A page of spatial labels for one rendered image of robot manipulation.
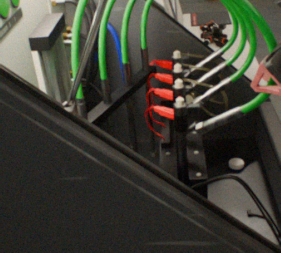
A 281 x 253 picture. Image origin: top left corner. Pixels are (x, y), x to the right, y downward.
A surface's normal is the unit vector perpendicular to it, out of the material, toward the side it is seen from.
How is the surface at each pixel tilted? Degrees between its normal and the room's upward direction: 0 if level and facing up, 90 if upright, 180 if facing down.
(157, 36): 90
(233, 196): 0
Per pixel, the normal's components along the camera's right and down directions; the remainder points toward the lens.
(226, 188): -0.08, -0.86
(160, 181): 0.62, -0.66
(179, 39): -0.05, 0.51
